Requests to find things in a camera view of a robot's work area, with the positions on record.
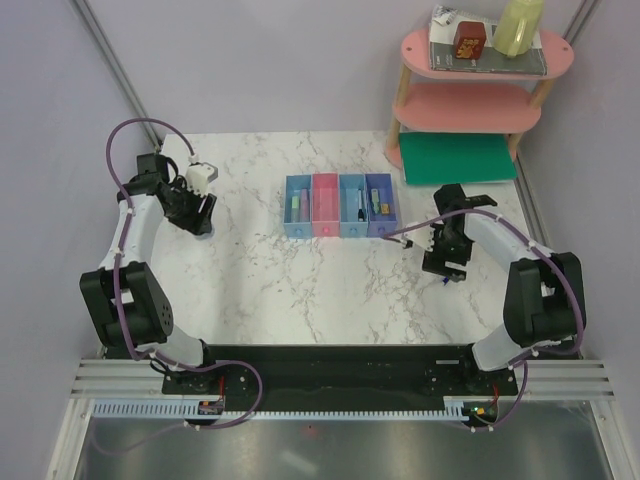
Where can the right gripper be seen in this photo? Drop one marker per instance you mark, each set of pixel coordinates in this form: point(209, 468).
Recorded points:
point(434, 262)

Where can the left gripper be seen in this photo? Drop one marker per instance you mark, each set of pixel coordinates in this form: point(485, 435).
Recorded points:
point(198, 223)

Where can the purple drawer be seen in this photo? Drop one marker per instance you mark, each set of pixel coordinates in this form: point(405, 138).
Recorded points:
point(379, 225)

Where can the long green highlighter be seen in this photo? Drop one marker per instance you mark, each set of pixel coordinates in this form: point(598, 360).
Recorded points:
point(295, 209)

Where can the short green highlighter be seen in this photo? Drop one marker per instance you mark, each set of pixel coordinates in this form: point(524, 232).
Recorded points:
point(375, 201)

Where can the black marker pen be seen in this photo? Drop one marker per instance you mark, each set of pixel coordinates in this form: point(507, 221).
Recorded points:
point(360, 203)

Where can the light blue end drawer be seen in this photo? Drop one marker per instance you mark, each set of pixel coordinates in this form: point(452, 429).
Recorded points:
point(293, 185)

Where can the pink drawer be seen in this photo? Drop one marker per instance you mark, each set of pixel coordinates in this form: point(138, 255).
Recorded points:
point(325, 210)

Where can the clear jar of paperclips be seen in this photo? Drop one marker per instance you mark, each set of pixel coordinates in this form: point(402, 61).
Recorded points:
point(206, 236)

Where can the pink highlighter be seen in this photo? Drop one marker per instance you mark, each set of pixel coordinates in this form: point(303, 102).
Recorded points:
point(303, 206)

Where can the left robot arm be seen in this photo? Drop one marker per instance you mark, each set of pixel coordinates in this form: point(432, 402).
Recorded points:
point(130, 311)

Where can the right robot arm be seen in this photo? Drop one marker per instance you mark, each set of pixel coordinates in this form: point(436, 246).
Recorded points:
point(544, 300)

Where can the green folder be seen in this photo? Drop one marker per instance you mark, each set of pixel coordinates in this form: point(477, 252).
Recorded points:
point(431, 159)

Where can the pink three-tier shelf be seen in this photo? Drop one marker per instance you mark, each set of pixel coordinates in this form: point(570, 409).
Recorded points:
point(461, 102)

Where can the grey book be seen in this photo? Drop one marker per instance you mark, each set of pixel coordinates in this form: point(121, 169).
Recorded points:
point(442, 58)

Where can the red patterned box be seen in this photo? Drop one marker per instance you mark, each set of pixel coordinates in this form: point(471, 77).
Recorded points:
point(469, 40)

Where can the crumpled white paper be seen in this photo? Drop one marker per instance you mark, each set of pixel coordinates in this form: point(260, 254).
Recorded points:
point(443, 15)

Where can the yellow-green pitcher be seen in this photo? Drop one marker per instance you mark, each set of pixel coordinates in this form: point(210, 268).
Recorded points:
point(517, 27)

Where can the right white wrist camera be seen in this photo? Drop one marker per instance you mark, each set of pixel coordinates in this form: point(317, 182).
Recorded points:
point(422, 238)

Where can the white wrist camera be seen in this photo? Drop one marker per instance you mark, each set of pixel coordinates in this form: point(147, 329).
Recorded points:
point(422, 238)
point(198, 177)

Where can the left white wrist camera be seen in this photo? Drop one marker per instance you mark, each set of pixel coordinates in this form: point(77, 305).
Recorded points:
point(198, 177)

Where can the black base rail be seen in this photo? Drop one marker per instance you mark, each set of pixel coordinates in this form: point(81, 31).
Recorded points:
point(340, 378)

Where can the white slotted cable duct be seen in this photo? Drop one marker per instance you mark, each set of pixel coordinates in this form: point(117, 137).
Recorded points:
point(200, 410)

